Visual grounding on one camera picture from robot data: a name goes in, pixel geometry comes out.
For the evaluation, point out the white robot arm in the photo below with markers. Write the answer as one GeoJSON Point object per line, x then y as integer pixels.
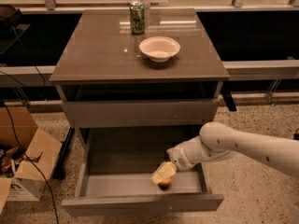
{"type": "Point", "coordinates": [217, 142]}

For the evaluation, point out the grey drawer cabinet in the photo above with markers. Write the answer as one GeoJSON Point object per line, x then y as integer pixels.
{"type": "Point", "coordinates": [103, 62]}

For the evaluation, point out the black cabinet leg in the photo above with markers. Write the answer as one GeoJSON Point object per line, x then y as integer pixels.
{"type": "Point", "coordinates": [227, 97]}

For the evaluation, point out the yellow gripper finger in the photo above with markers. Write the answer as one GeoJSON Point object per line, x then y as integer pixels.
{"type": "Point", "coordinates": [166, 170]}

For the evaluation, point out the green soda can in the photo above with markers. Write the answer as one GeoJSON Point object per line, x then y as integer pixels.
{"type": "Point", "coordinates": [137, 17]}

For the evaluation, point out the open cardboard box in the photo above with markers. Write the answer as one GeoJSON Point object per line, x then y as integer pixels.
{"type": "Point", "coordinates": [34, 156]}

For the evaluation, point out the closed grey top drawer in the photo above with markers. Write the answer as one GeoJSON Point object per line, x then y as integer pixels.
{"type": "Point", "coordinates": [140, 113]}

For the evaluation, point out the metal window railing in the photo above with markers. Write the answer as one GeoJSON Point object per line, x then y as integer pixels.
{"type": "Point", "coordinates": [29, 76]}

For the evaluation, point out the orange fruit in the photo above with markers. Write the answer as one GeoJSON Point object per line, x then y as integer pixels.
{"type": "Point", "coordinates": [165, 184]}

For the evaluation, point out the open grey middle drawer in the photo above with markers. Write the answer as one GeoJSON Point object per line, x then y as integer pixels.
{"type": "Point", "coordinates": [114, 176]}

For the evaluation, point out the white bowl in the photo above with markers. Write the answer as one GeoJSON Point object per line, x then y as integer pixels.
{"type": "Point", "coordinates": [159, 49]}

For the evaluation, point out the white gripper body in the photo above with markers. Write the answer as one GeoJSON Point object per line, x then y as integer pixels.
{"type": "Point", "coordinates": [179, 157]}

